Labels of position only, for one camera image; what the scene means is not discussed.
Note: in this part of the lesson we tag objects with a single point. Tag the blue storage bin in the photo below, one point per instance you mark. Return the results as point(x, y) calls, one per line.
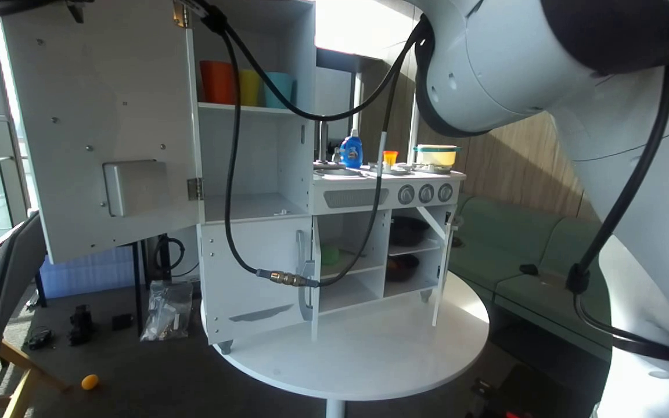
point(86, 272)

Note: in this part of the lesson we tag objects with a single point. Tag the teal cup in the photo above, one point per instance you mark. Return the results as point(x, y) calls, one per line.
point(279, 92)

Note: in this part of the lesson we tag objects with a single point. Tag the green bench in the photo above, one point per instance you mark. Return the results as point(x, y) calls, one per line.
point(529, 263)

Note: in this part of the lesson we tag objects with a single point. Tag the yellow pot with green rim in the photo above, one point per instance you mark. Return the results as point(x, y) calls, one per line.
point(437, 158)

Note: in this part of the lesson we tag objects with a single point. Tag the green item inside cabinet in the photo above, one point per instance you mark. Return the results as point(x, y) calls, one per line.
point(333, 260)

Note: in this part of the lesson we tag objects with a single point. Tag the yellow cup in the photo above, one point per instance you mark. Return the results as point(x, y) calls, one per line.
point(250, 86)

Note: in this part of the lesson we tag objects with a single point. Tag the small black block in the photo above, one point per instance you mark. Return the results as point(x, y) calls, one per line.
point(122, 321)

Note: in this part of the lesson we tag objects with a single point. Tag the small white cabinet door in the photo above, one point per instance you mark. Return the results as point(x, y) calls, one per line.
point(314, 310)

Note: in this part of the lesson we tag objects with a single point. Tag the white toy kitchen cabinet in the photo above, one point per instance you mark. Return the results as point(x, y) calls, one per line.
point(257, 164)

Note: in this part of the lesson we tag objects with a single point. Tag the clear plastic bag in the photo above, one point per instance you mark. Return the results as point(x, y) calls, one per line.
point(166, 310)

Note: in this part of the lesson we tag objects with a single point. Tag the black floor device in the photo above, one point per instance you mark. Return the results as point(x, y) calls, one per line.
point(504, 395)

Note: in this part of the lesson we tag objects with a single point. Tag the flat black part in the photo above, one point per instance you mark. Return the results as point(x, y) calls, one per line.
point(37, 340)

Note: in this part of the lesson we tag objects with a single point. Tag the metal toy faucet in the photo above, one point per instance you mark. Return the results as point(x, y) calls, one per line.
point(321, 140)

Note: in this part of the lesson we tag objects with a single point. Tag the blue bottle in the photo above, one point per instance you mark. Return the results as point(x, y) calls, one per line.
point(352, 151)

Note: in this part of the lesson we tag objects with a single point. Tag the small orange cup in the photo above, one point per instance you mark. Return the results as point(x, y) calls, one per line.
point(391, 158)

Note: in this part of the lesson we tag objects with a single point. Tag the tall white cabinet door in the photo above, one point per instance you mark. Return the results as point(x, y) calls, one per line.
point(94, 108)

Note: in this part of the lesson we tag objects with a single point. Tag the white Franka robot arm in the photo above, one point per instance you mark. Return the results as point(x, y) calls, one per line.
point(522, 62)

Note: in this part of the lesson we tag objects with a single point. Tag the tall black part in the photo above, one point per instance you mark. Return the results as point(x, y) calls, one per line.
point(83, 325)

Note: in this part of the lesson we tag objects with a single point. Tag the grey stove knob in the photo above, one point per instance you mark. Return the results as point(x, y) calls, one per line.
point(425, 193)
point(444, 191)
point(404, 193)

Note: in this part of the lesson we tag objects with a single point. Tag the white oven door with window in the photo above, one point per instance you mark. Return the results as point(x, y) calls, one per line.
point(437, 263)

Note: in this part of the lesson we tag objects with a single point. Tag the orange ball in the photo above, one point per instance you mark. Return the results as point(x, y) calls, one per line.
point(92, 382)

